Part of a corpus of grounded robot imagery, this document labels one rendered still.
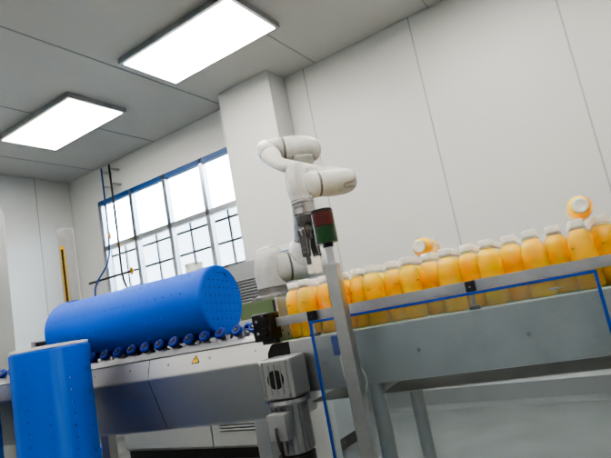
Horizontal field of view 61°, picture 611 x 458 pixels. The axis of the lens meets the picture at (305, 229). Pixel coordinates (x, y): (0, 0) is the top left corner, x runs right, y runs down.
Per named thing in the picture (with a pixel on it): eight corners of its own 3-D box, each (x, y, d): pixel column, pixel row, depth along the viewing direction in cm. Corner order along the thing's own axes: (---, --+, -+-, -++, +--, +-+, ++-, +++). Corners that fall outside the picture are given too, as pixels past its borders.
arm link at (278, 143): (258, 144, 243) (286, 141, 247) (250, 135, 259) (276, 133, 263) (260, 171, 249) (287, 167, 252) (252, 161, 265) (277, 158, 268)
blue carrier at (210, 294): (96, 361, 253) (93, 303, 259) (246, 333, 216) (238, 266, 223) (45, 366, 227) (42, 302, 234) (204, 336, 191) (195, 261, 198)
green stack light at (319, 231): (322, 245, 154) (319, 230, 154) (342, 241, 151) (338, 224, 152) (313, 244, 148) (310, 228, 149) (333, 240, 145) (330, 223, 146)
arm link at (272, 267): (255, 291, 278) (248, 251, 281) (287, 285, 282) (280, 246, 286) (259, 289, 262) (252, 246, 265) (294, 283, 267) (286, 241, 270)
